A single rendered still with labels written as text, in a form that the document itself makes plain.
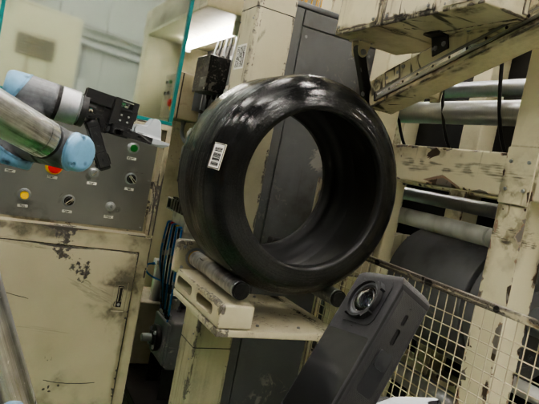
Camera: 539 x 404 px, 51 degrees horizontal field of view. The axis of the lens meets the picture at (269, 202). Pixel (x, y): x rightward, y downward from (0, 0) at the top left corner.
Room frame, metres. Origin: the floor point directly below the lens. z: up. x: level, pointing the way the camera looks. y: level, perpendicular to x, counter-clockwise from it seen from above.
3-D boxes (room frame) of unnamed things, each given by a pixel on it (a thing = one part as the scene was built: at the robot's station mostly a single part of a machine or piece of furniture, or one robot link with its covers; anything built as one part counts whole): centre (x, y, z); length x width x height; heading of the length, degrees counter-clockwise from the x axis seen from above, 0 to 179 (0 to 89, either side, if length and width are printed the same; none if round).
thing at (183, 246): (1.72, 0.06, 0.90); 0.40 x 0.03 x 0.10; 117
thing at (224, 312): (1.50, 0.10, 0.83); 0.36 x 0.09 x 0.06; 27
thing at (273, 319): (1.56, -0.02, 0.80); 0.37 x 0.36 x 0.02; 117
